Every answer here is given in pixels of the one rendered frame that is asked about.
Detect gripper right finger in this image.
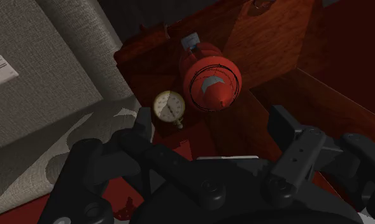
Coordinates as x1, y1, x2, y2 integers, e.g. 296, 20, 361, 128
262, 104, 375, 223

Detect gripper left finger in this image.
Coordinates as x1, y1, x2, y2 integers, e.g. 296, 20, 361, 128
37, 106, 227, 224

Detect round brass pocket watch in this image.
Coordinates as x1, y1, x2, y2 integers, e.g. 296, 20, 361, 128
152, 90, 187, 130

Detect grey fabric sofa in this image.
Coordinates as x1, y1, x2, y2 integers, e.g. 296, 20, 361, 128
0, 0, 155, 218

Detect dark red wooden cabinet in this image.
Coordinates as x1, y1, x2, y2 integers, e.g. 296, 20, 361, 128
113, 0, 375, 215

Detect red round vase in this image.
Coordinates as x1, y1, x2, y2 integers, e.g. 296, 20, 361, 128
178, 41, 243, 113

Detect small grey-blue card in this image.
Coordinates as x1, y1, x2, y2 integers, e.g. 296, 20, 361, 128
180, 32, 201, 52

